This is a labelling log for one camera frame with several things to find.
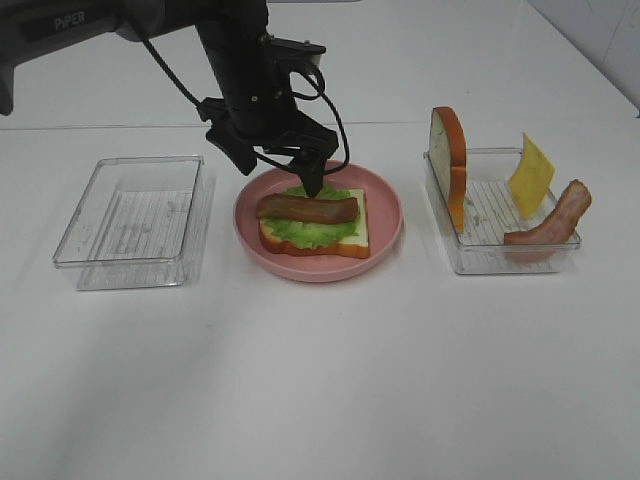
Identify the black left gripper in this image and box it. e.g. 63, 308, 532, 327
195, 1, 338, 198

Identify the dark bacon strip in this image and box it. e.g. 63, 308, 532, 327
256, 194, 359, 225

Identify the green lettuce leaf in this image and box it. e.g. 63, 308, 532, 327
259, 185, 368, 250

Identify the toast bread slice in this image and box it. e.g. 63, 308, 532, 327
428, 106, 467, 234
256, 186, 370, 259

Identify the pink bacon strip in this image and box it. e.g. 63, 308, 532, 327
503, 179, 592, 263

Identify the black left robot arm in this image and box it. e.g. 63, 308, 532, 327
1, 1, 346, 197

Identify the pink round plate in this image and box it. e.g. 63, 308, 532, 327
234, 165, 403, 283

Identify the left clear plastic tray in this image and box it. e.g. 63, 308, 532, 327
52, 156, 215, 291

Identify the clear plastic tray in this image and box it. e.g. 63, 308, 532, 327
52, 156, 215, 291
423, 147, 582, 275

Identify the right clear plastic tray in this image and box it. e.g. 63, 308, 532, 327
423, 147, 582, 275

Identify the yellow cheese slice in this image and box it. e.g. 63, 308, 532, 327
508, 132, 555, 218

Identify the black left camera cable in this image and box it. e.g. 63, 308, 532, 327
117, 0, 349, 177

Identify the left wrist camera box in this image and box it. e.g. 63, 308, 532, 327
259, 33, 327, 66

